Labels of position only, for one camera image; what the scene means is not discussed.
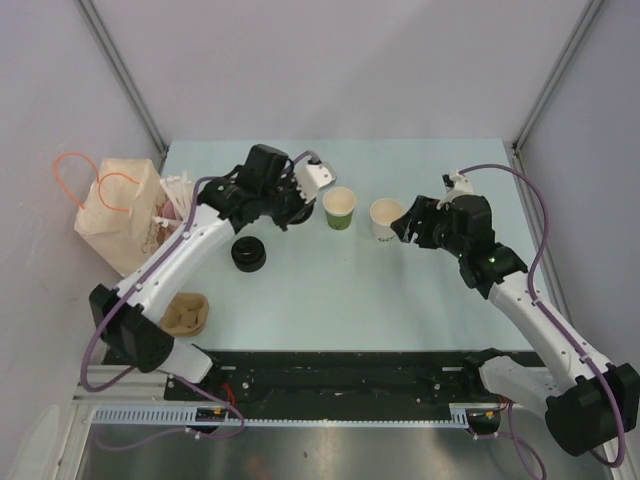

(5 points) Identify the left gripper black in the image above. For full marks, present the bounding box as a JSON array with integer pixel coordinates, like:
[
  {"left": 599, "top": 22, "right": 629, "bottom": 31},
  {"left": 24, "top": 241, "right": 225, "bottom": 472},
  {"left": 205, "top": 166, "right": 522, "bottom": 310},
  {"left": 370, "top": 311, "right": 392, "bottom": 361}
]
[{"left": 261, "top": 171, "right": 317, "bottom": 232}]

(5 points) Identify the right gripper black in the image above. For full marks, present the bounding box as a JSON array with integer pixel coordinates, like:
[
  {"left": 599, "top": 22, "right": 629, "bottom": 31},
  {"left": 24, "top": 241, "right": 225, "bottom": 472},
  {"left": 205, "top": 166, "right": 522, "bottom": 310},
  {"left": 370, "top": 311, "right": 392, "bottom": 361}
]
[{"left": 390, "top": 195, "right": 467, "bottom": 258}]

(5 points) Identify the white paper cup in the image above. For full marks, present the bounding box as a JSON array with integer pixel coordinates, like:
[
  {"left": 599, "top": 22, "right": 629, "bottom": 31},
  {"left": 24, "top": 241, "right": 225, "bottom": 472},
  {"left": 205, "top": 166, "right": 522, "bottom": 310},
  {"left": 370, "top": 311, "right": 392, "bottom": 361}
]
[{"left": 369, "top": 198, "right": 406, "bottom": 243}]

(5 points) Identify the green paper cup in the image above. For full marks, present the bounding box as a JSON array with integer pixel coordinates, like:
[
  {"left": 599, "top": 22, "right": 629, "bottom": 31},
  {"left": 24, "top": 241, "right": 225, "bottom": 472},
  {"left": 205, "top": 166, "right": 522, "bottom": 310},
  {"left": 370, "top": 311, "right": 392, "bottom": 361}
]
[{"left": 322, "top": 187, "right": 356, "bottom": 231}]

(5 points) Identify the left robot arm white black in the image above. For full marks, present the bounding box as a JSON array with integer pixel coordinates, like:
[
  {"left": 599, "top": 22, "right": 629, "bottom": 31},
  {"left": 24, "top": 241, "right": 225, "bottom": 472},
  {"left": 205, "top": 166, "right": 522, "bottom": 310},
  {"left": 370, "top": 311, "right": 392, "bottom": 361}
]
[{"left": 85, "top": 144, "right": 336, "bottom": 400}]

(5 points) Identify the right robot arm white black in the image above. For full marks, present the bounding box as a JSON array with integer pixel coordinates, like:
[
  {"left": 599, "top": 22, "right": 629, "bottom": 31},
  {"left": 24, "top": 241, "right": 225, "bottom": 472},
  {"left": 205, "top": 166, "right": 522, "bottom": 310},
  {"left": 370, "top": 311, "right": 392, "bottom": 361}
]
[{"left": 391, "top": 195, "right": 639, "bottom": 456}]

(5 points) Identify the stack of black lids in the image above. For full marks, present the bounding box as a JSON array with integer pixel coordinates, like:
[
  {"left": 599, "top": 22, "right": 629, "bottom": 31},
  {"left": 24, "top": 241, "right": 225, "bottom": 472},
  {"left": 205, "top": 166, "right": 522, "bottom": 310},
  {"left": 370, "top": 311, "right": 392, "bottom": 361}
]
[{"left": 231, "top": 236, "right": 267, "bottom": 273}]

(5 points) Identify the bundle of white stirrers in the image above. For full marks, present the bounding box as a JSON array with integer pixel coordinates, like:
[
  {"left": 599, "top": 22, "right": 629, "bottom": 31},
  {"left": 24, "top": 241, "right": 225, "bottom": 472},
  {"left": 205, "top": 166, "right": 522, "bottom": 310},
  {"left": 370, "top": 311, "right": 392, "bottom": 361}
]
[{"left": 160, "top": 171, "right": 194, "bottom": 220}]

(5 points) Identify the pink holder cup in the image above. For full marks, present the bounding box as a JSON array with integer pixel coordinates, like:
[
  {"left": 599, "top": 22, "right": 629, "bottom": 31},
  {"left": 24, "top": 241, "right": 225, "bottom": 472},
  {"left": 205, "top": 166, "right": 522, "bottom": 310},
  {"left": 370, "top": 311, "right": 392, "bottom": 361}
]
[{"left": 150, "top": 197, "right": 182, "bottom": 234}]

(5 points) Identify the brown pulp cup carrier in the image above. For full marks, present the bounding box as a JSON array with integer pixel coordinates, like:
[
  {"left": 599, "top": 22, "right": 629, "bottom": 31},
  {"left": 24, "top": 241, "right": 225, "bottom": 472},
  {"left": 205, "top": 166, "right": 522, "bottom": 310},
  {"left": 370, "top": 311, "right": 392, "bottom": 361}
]
[{"left": 160, "top": 292, "right": 209, "bottom": 337}]

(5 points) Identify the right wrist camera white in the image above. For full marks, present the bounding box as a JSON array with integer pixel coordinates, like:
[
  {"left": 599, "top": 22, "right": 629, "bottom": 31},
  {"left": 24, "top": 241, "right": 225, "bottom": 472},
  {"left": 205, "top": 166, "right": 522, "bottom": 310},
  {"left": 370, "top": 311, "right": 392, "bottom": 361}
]
[{"left": 441, "top": 170, "right": 474, "bottom": 203}]

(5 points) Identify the paper bag with orange handles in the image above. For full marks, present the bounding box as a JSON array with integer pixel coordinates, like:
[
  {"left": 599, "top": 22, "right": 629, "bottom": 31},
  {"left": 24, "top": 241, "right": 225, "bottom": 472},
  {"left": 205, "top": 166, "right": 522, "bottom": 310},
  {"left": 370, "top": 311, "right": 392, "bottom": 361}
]
[{"left": 53, "top": 152, "right": 171, "bottom": 277}]

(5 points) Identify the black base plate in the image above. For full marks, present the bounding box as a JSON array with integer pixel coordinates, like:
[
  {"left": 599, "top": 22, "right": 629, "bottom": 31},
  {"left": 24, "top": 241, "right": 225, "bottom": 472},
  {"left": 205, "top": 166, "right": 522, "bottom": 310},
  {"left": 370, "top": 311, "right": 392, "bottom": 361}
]
[{"left": 102, "top": 349, "right": 551, "bottom": 421}]

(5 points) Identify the white slotted cable duct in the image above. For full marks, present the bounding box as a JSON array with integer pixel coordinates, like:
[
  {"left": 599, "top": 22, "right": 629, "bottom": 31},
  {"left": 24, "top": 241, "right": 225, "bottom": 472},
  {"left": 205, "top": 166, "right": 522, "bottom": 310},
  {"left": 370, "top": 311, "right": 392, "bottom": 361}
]
[{"left": 92, "top": 403, "right": 471, "bottom": 429}]

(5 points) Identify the aluminium rail frame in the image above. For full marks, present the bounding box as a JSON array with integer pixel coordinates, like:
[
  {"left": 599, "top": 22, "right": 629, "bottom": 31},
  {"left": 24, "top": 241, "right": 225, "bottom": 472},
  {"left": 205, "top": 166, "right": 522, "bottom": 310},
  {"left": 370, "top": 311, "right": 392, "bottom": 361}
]
[{"left": 72, "top": 364, "right": 614, "bottom": 406}]

